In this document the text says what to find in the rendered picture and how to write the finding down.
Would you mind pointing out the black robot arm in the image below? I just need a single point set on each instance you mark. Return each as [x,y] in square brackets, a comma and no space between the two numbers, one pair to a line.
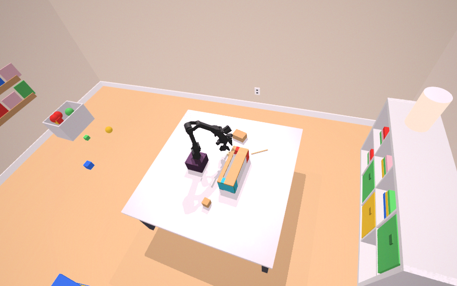
[216,130]

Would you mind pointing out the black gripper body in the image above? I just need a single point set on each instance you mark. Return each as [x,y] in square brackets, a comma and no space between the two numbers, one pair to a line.
[224,141]

